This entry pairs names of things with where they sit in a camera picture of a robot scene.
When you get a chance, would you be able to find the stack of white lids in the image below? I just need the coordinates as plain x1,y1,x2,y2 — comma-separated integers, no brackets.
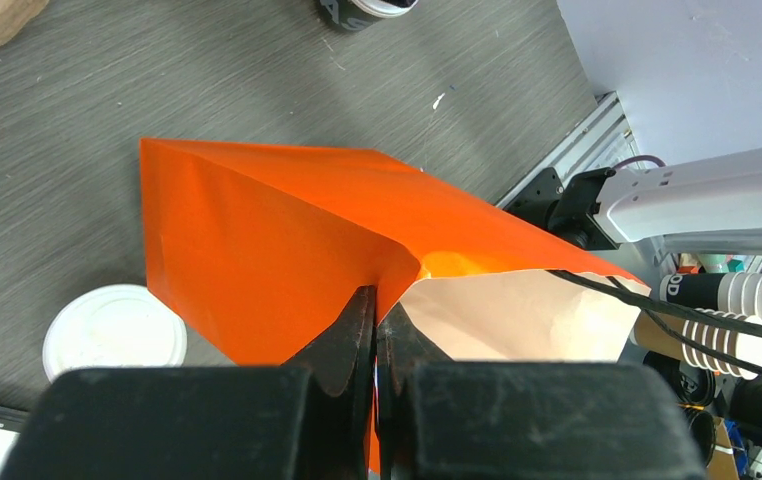
42,284,187,381

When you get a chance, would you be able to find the upright black cup stack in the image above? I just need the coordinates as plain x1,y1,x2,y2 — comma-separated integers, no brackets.
643,352,717,407

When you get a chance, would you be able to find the brown paper cup stack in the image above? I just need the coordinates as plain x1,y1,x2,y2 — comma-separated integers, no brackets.
629,313,762,380

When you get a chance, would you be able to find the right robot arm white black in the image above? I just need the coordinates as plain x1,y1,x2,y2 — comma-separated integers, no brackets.
504,148,762,255

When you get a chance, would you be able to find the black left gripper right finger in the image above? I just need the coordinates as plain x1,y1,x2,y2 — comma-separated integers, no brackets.
377,306,706,479

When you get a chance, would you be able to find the orange paper takeout bag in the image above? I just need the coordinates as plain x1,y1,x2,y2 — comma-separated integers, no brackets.
139,137,762,480

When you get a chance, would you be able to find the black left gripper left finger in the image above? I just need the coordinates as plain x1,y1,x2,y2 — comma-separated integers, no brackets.
0,286,376,479

